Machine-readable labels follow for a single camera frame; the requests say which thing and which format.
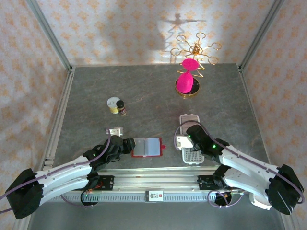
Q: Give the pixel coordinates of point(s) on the credit card stack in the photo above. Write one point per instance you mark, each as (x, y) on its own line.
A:
(189, 119)

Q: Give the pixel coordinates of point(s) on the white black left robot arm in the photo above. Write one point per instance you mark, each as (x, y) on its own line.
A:
(62, 171)

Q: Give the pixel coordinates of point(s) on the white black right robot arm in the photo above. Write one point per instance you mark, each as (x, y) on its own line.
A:
(249, 165)

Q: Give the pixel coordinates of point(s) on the aluminium corner post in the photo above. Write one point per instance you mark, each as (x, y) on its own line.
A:
(261, 33)
(48, 33)

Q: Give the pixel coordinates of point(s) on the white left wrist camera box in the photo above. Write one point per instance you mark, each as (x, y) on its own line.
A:
(117, 131)

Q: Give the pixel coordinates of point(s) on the aluminium side rail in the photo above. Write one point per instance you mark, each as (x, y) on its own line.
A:
(251, 112)
(61, 115)

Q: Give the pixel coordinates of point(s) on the aluminium front rail frame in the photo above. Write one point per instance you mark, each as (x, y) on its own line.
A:
(156, 179)

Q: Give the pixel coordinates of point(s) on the red card holder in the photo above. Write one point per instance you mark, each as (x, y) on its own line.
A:
(151, 147)

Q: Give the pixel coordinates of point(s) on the white plastic perforated basket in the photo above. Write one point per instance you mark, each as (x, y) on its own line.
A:
(188, 159)

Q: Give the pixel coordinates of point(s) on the yellow tin can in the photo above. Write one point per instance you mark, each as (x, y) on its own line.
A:
(112, 104)

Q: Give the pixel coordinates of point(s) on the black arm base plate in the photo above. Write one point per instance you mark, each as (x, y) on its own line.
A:
(204, 182)
(108, 183)

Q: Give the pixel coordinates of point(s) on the small white label display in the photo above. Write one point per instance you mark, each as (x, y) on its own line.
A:
(154, 196)

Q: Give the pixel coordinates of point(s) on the small black-capped spice bottle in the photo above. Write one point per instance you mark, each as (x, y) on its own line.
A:
(121, 109)

